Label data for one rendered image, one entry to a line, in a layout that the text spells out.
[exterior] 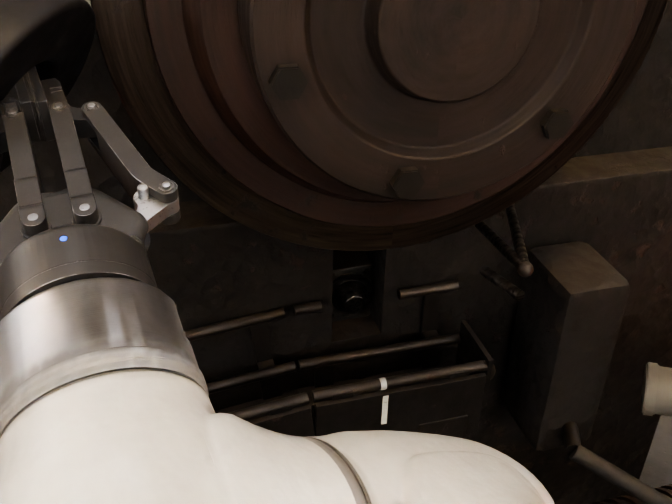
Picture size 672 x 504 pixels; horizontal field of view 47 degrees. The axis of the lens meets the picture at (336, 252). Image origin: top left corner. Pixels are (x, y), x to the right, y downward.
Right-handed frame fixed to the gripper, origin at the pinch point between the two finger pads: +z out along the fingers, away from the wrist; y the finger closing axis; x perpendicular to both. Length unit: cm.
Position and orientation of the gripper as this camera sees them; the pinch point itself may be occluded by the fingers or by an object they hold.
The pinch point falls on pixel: (32, 89)
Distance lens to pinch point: 53.6
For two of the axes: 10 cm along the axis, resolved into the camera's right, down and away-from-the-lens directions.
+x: 0.7, -6.8, -7.3
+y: 9.3, -2.2, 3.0
